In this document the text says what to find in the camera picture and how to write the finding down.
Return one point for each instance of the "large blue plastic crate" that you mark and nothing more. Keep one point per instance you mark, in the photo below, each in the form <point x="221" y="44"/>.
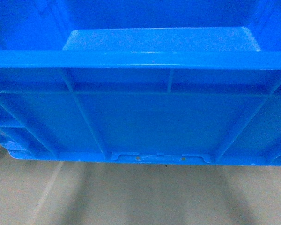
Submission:
<point x="194" y="82"/>

